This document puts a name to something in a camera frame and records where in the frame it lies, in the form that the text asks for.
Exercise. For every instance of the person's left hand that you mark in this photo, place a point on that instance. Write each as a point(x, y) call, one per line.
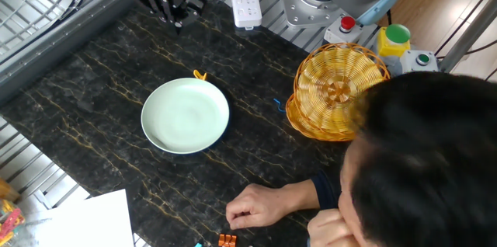
point(330, 231)

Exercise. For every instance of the grey box green button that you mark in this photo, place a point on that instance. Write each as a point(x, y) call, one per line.
point(417, 62)

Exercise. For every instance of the yellow clothespin clamp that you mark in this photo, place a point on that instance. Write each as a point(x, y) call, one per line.
point(199, 75)

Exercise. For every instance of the brown-rimmed wicker basket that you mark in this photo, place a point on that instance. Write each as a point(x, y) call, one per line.
point(338, 84)

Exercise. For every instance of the silver aluminium support bar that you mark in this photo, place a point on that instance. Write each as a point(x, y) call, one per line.
point(466, 35)

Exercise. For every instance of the yellow-orange wicker basket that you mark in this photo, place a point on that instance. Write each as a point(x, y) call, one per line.
point(306, 122)

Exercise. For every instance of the person's right hand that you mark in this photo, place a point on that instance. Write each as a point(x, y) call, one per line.
point(256, 206)

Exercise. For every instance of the white paper stack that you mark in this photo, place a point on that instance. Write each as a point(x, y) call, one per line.
point(89, 223)

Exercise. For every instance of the pale green round plate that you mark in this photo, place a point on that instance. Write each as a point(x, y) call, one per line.
point(184, 117)

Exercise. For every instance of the red emergency stop button box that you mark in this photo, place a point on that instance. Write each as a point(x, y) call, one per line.
point(341, 31)

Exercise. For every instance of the orange binder clip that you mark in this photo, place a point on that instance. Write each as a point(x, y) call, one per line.
point(227, 241)

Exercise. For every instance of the black-haired person's head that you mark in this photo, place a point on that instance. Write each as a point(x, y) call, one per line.
point(427, 161)

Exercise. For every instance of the small brown cardboard box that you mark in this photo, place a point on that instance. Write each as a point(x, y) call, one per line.
point(5, 190)

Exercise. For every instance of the dark-sleeved right forearm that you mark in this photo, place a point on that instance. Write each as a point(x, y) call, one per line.
point(310, 194)

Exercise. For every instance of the yellow box green button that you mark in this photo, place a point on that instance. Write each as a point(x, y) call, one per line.
point(392, 43)

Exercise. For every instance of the grey aluminium frame beam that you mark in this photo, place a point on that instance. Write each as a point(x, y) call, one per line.
point(58, 33)

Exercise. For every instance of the bag of colourful clothespins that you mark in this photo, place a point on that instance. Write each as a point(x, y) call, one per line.
point(9, 220)

